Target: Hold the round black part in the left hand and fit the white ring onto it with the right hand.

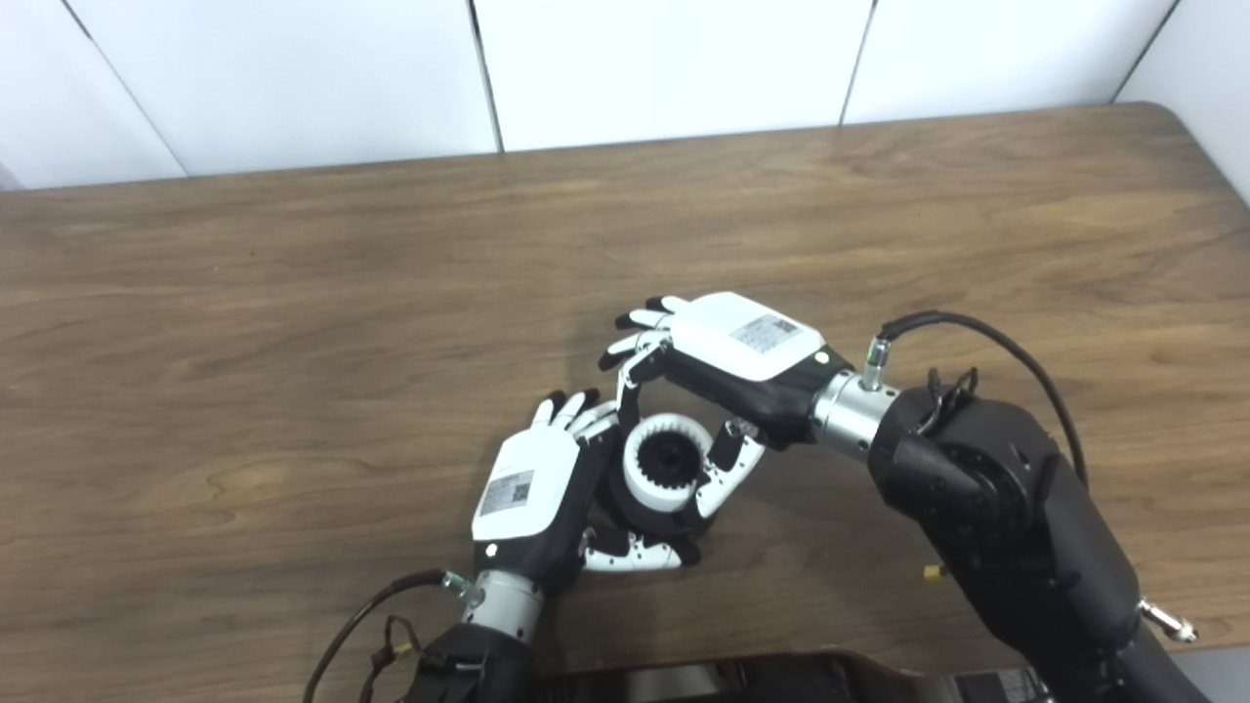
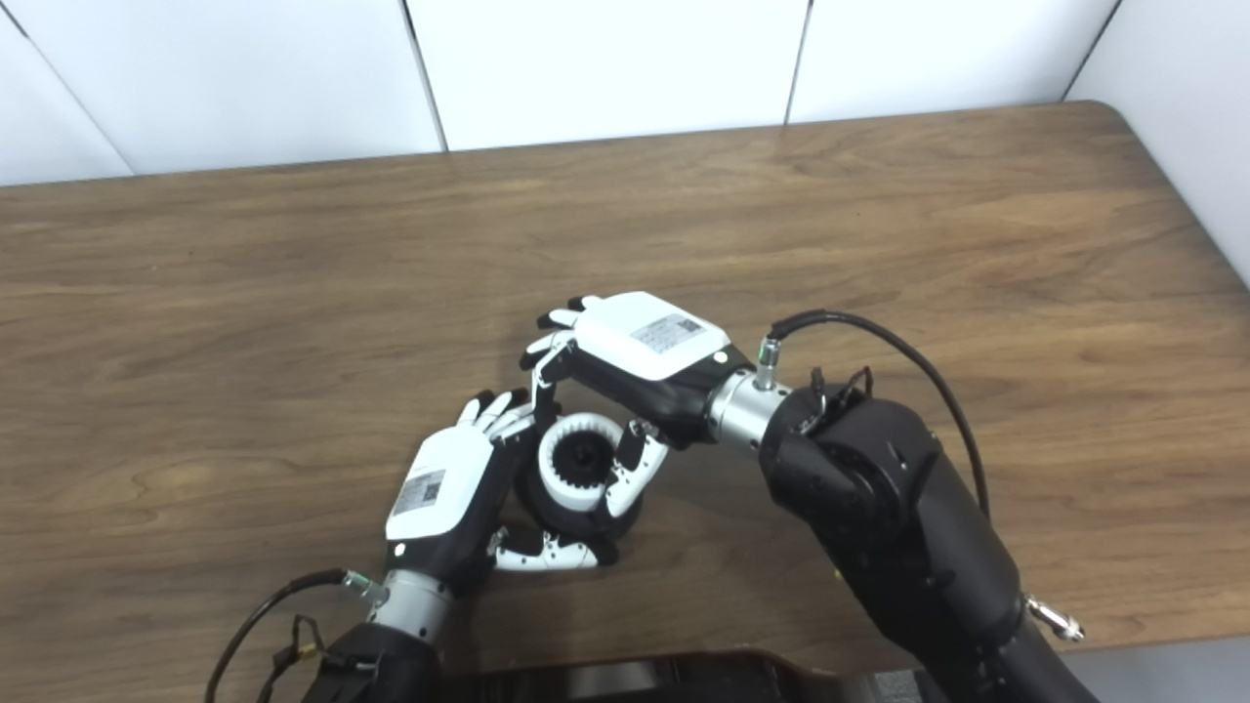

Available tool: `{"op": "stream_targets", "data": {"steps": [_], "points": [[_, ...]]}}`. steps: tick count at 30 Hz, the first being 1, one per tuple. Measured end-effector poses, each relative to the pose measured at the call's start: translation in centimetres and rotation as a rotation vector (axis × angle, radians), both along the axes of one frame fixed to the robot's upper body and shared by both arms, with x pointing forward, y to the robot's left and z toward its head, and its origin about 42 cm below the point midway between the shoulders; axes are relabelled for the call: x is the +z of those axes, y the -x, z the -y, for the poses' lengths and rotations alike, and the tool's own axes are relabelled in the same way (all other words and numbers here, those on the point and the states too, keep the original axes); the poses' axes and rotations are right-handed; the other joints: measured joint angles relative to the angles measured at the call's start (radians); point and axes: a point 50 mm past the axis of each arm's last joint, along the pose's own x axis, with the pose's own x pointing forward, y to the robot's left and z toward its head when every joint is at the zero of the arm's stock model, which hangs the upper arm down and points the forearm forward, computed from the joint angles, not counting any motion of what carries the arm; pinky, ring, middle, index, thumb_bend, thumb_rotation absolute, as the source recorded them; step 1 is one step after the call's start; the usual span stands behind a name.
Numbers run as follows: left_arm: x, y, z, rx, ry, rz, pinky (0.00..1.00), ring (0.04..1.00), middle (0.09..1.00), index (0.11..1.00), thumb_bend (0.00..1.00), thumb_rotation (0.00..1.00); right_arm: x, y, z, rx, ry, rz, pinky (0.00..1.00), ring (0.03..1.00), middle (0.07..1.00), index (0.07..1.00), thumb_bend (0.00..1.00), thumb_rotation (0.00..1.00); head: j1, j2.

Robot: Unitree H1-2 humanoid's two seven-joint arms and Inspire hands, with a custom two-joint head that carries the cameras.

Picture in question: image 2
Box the left arm thin wires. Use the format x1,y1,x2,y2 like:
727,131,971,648
259,615,382,703

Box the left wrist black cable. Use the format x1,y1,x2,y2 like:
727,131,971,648
203,568,389,703

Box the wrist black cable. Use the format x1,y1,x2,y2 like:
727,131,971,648
203,568,389,703
757,310,992,518

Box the round black stepped part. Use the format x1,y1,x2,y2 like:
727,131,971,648
513,430,646,548

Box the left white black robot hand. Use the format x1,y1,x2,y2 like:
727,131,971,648
384,388,621,597

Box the white toothed plastic ring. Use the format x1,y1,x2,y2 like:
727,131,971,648
538,412,636,513

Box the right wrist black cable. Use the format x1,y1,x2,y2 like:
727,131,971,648
757,310,992,518

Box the arm thin wires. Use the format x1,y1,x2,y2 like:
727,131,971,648
259,615,382,703
806,366,875,421

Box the black robot torso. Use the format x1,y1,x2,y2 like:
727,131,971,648
439,649,919,703

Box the right arm thin wires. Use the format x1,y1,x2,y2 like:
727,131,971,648
806,366,875,421

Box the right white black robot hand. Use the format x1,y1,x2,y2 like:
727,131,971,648
520,291,758,518

